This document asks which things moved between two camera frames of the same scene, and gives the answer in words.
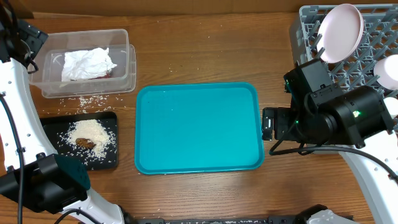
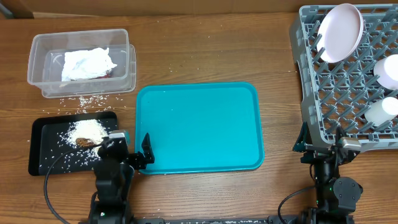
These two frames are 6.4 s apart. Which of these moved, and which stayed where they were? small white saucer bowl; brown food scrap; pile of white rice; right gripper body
Moved: right gripper body
Stayed: small white saucer bowl; pile of white rice; brown food scrap
